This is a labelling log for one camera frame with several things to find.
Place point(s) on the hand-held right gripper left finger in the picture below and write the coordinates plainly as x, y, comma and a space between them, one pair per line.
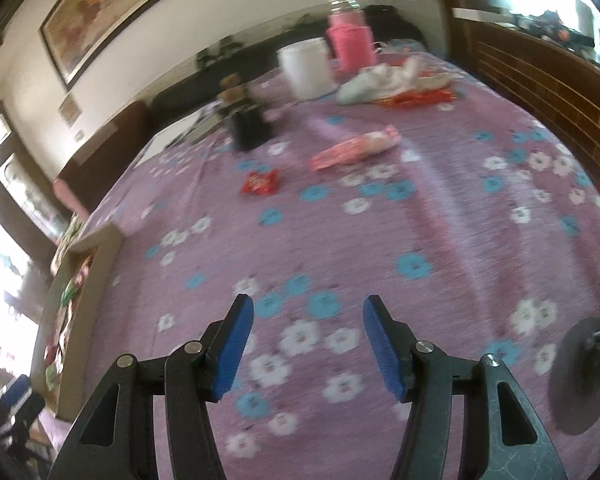
232, 350

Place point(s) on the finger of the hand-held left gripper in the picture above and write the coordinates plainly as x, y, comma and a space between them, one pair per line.
19, 392

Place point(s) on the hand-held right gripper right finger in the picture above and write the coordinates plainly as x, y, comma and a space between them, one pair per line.
385, 350

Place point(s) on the pile of assorted snack packets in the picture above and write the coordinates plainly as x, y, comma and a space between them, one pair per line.
62, 325

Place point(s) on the shallow cardboard box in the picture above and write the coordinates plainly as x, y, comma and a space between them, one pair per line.
92, 300

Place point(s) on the small red snack packet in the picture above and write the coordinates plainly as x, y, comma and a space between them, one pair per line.
260, 182

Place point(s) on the pink snack packet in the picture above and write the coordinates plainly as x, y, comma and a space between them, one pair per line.
355, 149

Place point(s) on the purple floral tablecloth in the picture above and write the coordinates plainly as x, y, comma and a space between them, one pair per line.
430, 235

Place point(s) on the patterned blanket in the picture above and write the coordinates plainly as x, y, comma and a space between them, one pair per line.
70, 237

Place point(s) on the grey round disc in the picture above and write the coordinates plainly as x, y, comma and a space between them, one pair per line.
582, 375

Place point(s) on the white paper sheet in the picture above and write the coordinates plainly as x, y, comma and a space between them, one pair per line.
172, 140

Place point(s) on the brown armchair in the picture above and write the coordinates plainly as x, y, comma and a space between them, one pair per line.
105, 160

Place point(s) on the black pot with cork figure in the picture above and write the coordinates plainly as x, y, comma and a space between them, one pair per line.
250, 120

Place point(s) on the crumpled red wrapper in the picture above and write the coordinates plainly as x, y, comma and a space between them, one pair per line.
415, 97

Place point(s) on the black sofa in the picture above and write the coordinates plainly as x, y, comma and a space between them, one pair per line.
190, 95

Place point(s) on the white plastic jar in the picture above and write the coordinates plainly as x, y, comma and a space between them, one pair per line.
307, 72

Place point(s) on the black devices on sofa back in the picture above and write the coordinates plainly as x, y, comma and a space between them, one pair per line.
217, 52

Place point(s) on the pink thermos bottle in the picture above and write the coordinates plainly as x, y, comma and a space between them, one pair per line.
349, 35

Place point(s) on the clutter on windowsill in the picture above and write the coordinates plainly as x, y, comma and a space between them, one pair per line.
565, 30

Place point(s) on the wall switch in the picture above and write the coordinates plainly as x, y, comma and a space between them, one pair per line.
79, 135

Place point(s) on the small wall plaque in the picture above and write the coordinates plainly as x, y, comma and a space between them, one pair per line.
69, 110

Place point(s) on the framed wall picture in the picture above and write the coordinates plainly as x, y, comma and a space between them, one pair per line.
110, 15

